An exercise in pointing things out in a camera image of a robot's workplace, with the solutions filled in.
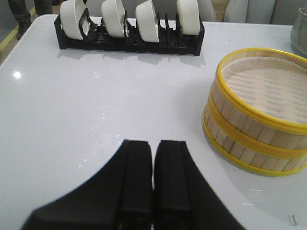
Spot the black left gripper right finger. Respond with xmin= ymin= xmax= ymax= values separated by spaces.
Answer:
xmin=153 ymin=140 xmax=243 ymax=230

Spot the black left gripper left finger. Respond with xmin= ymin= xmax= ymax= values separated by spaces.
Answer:
xmin=22 ymin=140 xmax=153 ymax=230

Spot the bamboo steamer basket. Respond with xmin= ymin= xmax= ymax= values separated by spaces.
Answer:
xmin=206 ymin=48 xmax=307 ymax=159
xmin=203 ymin=108 xmax=307 ymax=177

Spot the upper steamer liner cloth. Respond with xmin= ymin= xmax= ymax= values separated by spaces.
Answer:
xmin=222 ymin=57 xmax=307 ymax=124

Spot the black dish rack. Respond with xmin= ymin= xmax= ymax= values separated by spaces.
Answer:
xmin=54 ymin=15 xmax=205 ymax=56

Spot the white bowl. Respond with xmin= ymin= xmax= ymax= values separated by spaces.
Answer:
xmin=59 ymin=0 xmax=86 ymax=40
xmin=177 ymin=0 xmax=200 ymax=35
xmin=135 ymin=0 xmax=159 ymax=43
xmin=101 ymin=0 xmax=125 ymax=38

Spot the left grey chair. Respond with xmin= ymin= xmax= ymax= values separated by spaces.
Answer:
xmin=197 ymin=0 xmax=216 ymax=22

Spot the grey chair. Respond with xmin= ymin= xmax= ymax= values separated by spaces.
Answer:
xmin=223 ymin=0 xmax=307 ymax=25
xmin=197 ymin=0 xmax=216 ymax=22

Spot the grey electric cooking pot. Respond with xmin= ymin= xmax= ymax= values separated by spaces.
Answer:
xmin=290 ymin=7 xmax=307 ymax=58

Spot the person in beige shirt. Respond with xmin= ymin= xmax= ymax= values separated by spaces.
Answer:
xmin=8 ymin=0 xmax=52 ymax=40

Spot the right grey chair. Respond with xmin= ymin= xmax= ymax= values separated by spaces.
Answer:
xmin=223 ymin=0 xmax=307 ymax=25

